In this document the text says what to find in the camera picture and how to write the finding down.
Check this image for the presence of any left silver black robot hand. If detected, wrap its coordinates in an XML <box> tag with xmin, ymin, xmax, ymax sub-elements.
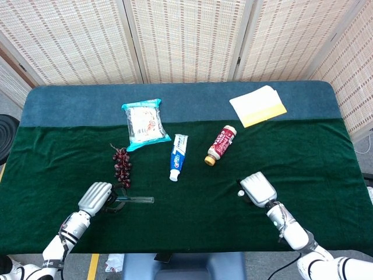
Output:
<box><xmin>77</xmin><ymin>181</ymin><xmax>128</xmax><ymax>218</ymax></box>

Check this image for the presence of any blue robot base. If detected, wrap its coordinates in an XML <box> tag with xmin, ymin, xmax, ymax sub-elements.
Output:
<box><xmin>122</xmin><ymin>252</ymin><xmax>247</xmax><ymax>280</ymax></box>

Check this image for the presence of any blue white toothpaste tube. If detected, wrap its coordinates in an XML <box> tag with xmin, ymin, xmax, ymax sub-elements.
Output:
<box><xmin>169</xmin><ymin>134</ymin><xmax>189</xmax><ymax>183</ymax></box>

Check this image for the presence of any blue table cover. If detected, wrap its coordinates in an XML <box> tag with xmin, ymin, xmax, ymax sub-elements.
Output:
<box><xmin>19</xmin><ymin>80</ymin><xmax>342</xmax><ymax>128</ymax></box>

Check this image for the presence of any red label bottle yellow cap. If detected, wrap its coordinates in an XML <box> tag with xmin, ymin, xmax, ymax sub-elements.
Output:
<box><xmin>204</xmin><ymin>125</ymin><xmax>238</xmax><ymax>167</ymax></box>

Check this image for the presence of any woven bamboo screen panel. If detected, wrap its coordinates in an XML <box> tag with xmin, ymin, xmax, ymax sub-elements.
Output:
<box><xmin>0</xmin><ymin>0</ymin><xmax>144</xmax><ymax>86</ymax></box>
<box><xmin>305</xmin><ymin>0</ymin><xmax>373</xmax><ymax>141</ymax></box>
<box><xmin>233</xmin><ymin>0</ymin><xmax>367</xmax><ymax>82</ymax></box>
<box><xmin>0</xmin><ymin>55</ymin><xmax>32</xmax><ymax>109</ymax></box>
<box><xmin>124</xmin><ymin>0</ymin><xmax>255</xmax><ymax>85</ymax></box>

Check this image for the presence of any white yellow paper stack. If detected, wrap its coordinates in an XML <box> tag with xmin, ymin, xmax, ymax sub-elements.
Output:
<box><xmin>228</xmin><ymin>85</ymin><xmax>288</xmax><ymax>128</ymax></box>

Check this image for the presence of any green velvet cloth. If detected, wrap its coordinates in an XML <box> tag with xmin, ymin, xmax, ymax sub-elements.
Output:
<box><xmin>0</xmin><ymin>118</ymin><xmax>365</xmax><ymax>254</ymax></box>

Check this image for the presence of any dark red grape bunch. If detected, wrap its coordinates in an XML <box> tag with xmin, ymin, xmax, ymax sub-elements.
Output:
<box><xmin>109</xmin><ymin>142</ymin><xmax>133</xmax><ymax>189</ymax></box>

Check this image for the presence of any transparent glass test tube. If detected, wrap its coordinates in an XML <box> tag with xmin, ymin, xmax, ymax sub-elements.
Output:
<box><xmin>115</xmin><ymin>196</ymin><xmax>154</xmax><ymax>205</ymax></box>

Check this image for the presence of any black round stool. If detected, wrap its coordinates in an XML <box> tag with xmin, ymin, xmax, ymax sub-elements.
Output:
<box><xmin>0</xmin><ymin>114</ymin><xmax>20</xmax><ymax>166</ymax></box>

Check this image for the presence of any teal clear snack packet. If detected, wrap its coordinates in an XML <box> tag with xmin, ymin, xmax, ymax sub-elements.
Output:
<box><xmin>121</xmin><ymin>98</ymin><xmax>172</xmax><ymax>152</ymax></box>

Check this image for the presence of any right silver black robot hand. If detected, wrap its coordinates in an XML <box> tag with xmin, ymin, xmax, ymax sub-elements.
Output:
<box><xmin>236</xmin><ymin>171</ymin><xmax>277</xmax><ymax>208</ymax></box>

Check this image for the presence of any crumpled white cloth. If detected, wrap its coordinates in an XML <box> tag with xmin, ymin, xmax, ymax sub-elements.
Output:
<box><xmin>104</xmin><ymin>253</ymin><xmax>125</xmax><ymax>274</ymax></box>

